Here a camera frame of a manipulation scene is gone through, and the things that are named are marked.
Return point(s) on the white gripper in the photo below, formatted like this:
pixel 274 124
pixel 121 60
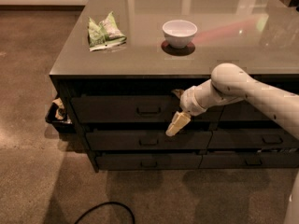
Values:
pixel 189 102

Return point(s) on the grey drawer cabinet counter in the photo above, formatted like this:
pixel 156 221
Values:
pixel 261 36

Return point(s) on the black bin with trash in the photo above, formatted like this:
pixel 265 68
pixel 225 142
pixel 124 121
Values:
pixel 58 118

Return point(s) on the dark round coaster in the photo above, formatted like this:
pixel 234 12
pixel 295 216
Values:
pixel 188 50

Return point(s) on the white ceramic bowl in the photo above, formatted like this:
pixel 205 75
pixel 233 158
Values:
pixel 179 33

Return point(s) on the green crumpled snack bag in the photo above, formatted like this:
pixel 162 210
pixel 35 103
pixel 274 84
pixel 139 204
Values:
pixel 105 34

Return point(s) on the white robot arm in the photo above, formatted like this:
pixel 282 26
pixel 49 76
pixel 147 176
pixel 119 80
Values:
pixel 230 84

